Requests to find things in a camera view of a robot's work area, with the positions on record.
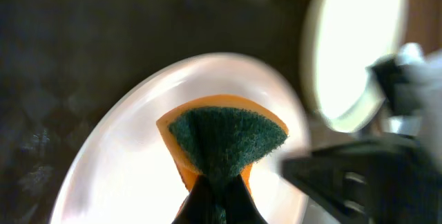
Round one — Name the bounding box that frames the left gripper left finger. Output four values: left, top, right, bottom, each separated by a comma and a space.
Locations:
172, 176, 214, 224

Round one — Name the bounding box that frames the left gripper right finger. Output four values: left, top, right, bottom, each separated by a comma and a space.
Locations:
224, 175, 267, 224

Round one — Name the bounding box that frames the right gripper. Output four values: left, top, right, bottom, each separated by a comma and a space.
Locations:
281, 55, 441, 223

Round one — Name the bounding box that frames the green orange sponge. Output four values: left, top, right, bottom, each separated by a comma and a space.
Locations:
155, 94, 289, 197

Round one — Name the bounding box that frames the white plate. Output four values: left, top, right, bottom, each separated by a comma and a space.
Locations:
300, 0, 408, 133
50, 53, 309, 223

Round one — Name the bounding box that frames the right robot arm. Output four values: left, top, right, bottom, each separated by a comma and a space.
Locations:
281, 43, 441, 223

